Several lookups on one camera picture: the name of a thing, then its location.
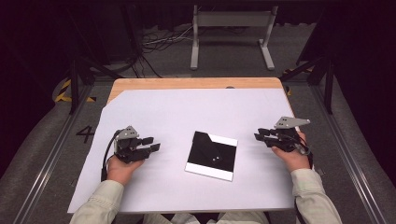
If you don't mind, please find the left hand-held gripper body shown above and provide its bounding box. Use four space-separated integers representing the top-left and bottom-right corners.
113 125 152 164

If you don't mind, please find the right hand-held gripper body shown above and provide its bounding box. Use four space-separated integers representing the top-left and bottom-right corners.
263 116 311 153

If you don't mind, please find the square black and silver plate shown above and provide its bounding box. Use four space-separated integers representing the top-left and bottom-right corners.
184 131 238 182

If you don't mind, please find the black cloth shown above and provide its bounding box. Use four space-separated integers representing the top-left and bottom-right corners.
190 131 222 163

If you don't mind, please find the person's left hand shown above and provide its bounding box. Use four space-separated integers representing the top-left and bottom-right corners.
106 155 144 187

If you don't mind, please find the person's right hand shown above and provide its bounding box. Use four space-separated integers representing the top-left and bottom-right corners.
271 132 311 174

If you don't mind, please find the yellow black hazard tape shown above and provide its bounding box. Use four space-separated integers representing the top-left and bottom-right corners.
55 78 97 104
282 66 314 97

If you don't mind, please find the white table sheet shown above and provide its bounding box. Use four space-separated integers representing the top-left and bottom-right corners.
67 88 297 215

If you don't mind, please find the wooden table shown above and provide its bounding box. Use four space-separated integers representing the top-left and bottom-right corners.
106 77 295 106

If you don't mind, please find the black metal stand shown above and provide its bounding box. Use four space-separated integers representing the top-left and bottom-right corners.
66 55 125 115
279 55 335 115

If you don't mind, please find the person's lap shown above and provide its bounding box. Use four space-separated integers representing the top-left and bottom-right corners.
143 211 270 224

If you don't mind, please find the grey metal stand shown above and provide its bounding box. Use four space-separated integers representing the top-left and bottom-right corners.
190 4 278 71

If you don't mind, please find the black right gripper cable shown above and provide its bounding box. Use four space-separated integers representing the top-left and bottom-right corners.
297 136 314 171

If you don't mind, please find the metal floor rail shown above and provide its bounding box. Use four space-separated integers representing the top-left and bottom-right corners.
311 83 389 224
12 83 94 224

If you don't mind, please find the bundle of floor cables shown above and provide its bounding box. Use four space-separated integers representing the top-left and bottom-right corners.
141 24 195 54

